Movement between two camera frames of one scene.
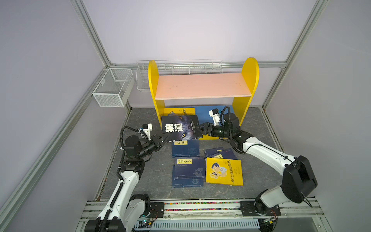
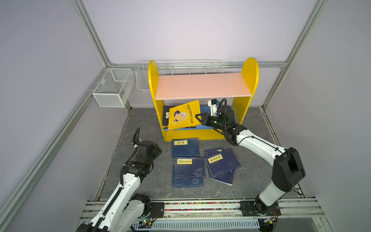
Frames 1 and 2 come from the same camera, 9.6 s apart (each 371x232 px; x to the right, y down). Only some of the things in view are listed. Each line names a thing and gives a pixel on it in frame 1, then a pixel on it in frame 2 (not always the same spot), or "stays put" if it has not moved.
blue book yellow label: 186,148 stays put
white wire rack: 178,67 stays put
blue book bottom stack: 186,182 stays put
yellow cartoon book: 224,171 -> 184,116
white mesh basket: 116,88 stays put
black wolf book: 177,127 -> 166,111
